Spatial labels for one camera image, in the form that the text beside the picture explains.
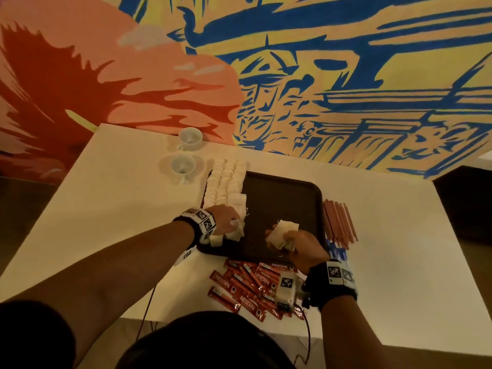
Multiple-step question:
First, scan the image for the person's left hand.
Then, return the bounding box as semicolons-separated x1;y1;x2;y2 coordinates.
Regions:
203;204;241;237

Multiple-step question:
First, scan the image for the dark brown tray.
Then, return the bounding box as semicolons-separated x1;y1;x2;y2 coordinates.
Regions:
197;170;325;266

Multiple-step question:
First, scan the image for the person's right hand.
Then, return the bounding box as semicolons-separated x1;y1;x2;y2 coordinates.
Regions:
265;227;332;275

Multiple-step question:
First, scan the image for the bunch of tea bags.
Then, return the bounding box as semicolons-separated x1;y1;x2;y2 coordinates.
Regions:
266;219;301;253

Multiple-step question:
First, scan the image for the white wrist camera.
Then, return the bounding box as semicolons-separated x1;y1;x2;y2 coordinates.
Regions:
174;245;198;270
275;274;301;314

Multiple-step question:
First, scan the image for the person's left forearm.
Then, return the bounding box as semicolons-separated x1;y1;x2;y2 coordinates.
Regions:
8;220;197;369

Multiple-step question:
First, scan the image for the person's black shirt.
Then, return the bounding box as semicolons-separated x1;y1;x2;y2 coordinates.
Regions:
0;299;297;369

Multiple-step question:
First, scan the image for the pile of red Nescafe sachets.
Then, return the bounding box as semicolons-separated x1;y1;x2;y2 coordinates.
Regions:
208;259;310;322

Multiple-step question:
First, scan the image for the small white cup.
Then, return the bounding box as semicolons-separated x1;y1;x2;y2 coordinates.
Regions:
177;127;204;151
168;154;196;185

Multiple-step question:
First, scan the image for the pile of blue sachets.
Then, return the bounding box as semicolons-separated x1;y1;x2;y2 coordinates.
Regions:
326;238;349;263

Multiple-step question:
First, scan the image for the row of tea bags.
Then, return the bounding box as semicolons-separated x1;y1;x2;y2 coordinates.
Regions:
201;156;249;248

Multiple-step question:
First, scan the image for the black camera cable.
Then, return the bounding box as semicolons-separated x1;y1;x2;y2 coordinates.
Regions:
135;284;158;343
298;311;312;366

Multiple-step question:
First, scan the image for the person's right forearm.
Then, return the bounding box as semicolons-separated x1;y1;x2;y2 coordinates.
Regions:
319;296;393;369

